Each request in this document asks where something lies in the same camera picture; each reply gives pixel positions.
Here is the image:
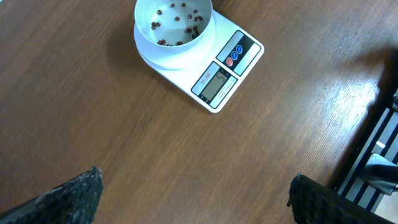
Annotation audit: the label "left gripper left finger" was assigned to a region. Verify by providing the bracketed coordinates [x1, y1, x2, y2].
[1, 167, 104, 224]

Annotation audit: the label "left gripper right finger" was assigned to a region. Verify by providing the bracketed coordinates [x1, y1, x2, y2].
[287, 174, 393, 224]

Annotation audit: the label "white digital kitchen scale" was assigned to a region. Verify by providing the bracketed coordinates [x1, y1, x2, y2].
[134, 11, 264, 113]

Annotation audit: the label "red beans in bowl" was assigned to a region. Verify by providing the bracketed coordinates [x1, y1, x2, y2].
[146, 0, 212, 47]

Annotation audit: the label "white round bowl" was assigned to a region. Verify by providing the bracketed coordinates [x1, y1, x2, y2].
[134, 0, 213, 52]

